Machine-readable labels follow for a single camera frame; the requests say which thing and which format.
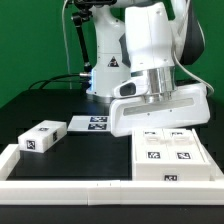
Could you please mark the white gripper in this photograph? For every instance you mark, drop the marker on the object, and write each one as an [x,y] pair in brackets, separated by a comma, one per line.
[187,106]

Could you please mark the white cabinet door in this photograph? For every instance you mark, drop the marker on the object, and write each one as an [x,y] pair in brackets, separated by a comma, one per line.
[149,146]
[182,146]

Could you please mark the white cabinet body box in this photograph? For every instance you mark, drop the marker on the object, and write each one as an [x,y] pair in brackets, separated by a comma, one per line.
[170,171]

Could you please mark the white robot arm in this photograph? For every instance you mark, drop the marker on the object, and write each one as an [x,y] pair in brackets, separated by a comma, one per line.
[134,73]

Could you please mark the white cabinet top block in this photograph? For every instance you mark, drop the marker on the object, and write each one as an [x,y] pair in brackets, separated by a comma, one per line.
[42,136]

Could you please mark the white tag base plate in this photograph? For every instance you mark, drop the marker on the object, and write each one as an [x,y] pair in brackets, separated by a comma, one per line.
[89,123]

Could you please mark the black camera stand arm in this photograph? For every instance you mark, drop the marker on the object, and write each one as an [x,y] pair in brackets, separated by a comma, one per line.
[79,18]

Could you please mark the white U-shaped fence frame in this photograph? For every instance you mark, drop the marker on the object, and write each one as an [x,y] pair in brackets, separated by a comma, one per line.
[115,192]

